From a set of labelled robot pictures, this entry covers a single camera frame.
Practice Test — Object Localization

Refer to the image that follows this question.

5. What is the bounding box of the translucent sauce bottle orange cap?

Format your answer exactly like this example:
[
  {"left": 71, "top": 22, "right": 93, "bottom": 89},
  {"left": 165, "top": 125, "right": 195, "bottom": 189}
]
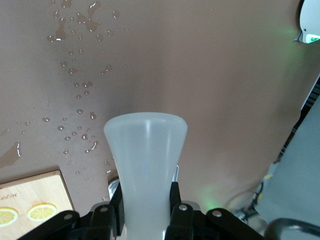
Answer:
[{"left": 103, "top": 111, "right": 189, "bottom": 240}]

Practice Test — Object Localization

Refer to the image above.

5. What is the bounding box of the wooden cutting board with handle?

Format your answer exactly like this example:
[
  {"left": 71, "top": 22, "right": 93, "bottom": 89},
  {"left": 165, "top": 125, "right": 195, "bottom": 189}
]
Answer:
[{"left": 0, "top": 169, "right": 76, "bottom": 220}]

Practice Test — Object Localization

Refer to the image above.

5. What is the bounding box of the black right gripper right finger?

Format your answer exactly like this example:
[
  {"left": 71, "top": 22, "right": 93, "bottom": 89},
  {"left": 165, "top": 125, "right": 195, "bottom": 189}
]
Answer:
[{"left": 164, "top": 181, "right": 266, "bottom": 240}]

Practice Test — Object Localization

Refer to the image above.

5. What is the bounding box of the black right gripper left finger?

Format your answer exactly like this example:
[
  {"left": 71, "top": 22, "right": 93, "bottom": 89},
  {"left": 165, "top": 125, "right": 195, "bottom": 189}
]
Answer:
[{"left": 18, "top": 184, "right": 126, "bottom": 240}]

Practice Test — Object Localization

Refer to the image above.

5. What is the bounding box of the lemon slice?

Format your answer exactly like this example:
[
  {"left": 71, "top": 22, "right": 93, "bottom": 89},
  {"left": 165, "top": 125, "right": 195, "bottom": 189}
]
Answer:
[
  {"left": 0, "top": 206, "right": 20, "bottom": 227},
  {"left": 26, "top": 203, "right": 58, "bottom": 222}
]

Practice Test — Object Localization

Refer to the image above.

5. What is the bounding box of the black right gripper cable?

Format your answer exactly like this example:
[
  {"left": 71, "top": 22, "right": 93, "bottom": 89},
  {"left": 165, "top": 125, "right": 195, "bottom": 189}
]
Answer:
[{"left": 264, "top": 217, "right": 320, "bottom": 240}]

